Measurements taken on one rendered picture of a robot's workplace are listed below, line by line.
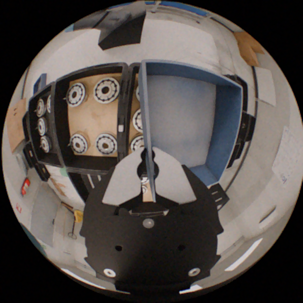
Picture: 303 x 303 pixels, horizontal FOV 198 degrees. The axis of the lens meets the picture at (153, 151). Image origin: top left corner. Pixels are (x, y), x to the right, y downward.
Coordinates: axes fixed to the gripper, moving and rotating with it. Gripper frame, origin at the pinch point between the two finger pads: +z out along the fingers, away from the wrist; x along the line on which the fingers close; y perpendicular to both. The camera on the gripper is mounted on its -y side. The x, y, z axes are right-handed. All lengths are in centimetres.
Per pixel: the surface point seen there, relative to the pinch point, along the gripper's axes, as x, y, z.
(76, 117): -31.4, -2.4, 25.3
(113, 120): -14.1, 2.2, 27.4
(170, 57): 12, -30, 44
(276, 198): 303, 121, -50
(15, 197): -301, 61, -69
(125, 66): -6.0, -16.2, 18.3
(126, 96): -5.9, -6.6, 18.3
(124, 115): -7.0, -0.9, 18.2
